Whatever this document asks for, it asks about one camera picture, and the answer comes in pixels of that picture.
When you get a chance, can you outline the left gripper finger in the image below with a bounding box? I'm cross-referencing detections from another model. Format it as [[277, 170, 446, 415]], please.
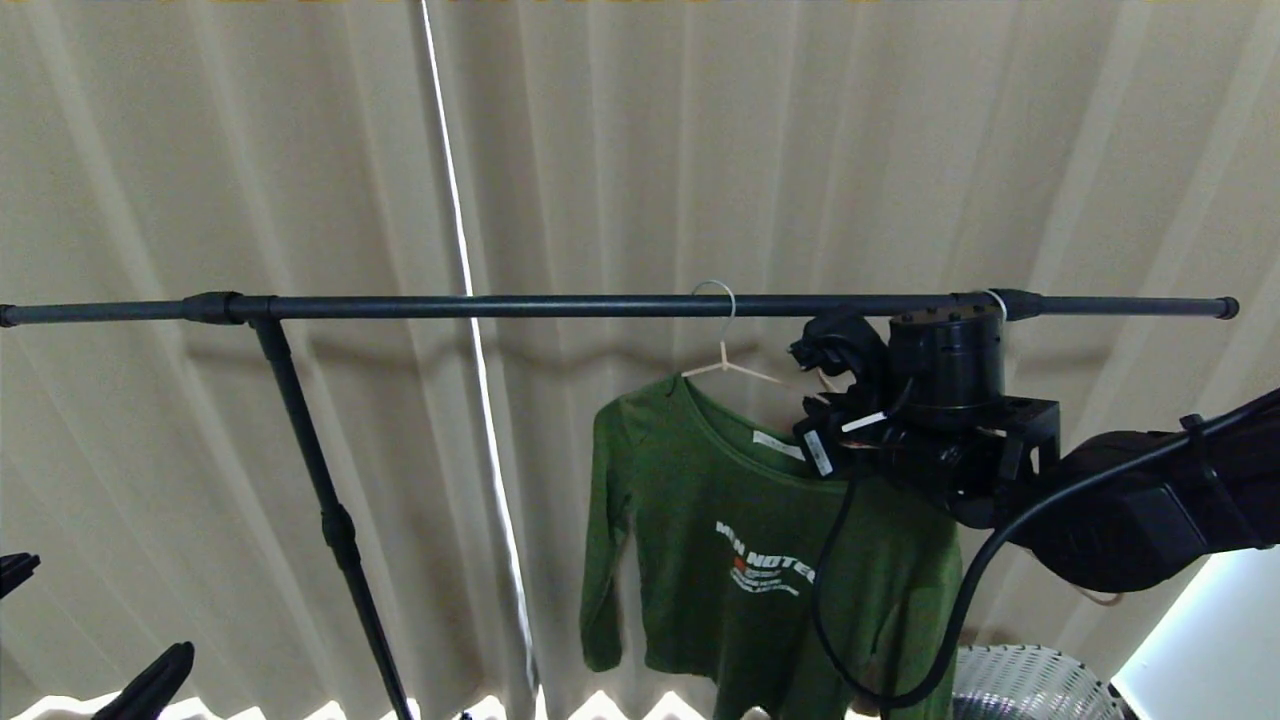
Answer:
[[0, 551, 42, 601], [92, 641, 196, 720]]

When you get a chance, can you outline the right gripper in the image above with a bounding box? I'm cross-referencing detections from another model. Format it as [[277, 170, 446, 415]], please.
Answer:
[[789, 314, 892, 400]]

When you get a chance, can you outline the green long-sleeved shirt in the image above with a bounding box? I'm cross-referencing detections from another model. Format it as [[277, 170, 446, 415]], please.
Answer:
[[579, 374, 964, 720]]

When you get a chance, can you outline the pink clothes hanger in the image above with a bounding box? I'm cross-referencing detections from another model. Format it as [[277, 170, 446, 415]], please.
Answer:
[[680, 279, 841, 404]]

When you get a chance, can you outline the black clothes rack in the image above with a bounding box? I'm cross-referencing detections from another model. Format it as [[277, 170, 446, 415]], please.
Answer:
[[0, 288, 1242, 720]]

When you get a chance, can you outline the beige curtain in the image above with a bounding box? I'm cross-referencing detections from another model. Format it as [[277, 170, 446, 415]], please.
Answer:
[[0, 0, 1280, 720]]

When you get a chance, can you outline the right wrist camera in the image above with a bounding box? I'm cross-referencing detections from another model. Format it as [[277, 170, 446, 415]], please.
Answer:
[[793, 398, 893, 484]]

